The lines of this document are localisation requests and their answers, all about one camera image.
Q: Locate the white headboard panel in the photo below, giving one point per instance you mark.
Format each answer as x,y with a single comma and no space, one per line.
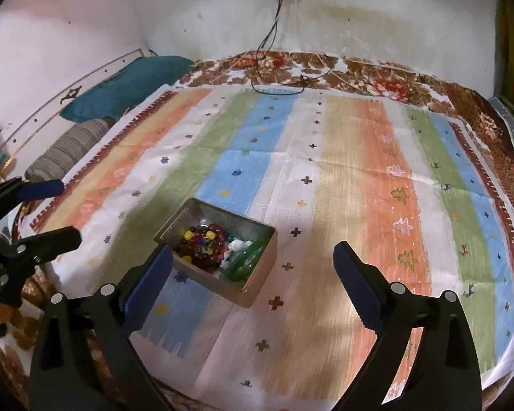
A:
38,107

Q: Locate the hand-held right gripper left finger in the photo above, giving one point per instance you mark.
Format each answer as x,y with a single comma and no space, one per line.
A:
150,291

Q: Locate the silver metal tin box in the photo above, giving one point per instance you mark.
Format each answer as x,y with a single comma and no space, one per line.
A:
240,287

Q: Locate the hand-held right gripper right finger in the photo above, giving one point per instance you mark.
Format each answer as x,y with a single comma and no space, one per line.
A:
357,291

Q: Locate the pastel striped cloth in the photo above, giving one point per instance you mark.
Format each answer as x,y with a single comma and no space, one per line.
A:
325,180

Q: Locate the grey striped pillow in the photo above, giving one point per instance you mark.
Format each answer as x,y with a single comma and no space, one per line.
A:
68,150

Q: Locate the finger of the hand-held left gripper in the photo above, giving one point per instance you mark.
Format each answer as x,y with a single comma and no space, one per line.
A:
51,242
43,188

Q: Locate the teal pillow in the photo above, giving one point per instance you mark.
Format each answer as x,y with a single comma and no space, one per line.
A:
124,90

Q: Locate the green bangle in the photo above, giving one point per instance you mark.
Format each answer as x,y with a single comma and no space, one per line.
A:
240,269

